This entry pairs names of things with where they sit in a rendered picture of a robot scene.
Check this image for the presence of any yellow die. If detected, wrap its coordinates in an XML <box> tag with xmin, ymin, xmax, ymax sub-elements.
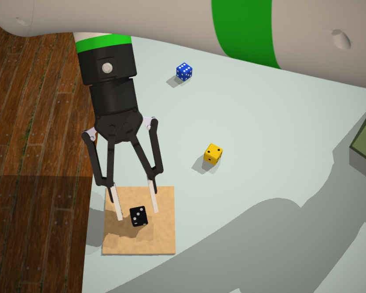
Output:
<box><xmin>204</xmin><ymin>143</ymin><xmax>223</xmax><ymax>165</ymax></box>

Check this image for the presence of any black die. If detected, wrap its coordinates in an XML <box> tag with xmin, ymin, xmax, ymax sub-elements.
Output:
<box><xmin>129</xmin><ymin>206</ymin><xmax>148</xmax><ymax>227</ymax></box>

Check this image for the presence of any blue die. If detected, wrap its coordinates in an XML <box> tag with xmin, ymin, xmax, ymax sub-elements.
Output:
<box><xmin>176</xmin><ymin>63</ymin><xmax>192</xmax><ymax>81</ymax></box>

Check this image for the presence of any tan square mat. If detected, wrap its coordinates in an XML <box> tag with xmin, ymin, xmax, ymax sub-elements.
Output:
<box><xmin>102</xmin><ymin>186</ymin><xmax>176</xmax><ymax>254</ymax></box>

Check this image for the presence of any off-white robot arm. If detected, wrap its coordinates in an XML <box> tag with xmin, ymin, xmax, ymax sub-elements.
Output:
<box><xmin>0</xmin><ymin>0</ymin><xmax>366</xmax><ymax>88</ymax></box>

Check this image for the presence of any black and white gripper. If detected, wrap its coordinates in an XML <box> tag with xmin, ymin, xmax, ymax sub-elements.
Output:
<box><xmin>81</xmin><ymin>78</ymin><xmax>164</xmax><ymax>221</ymax></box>

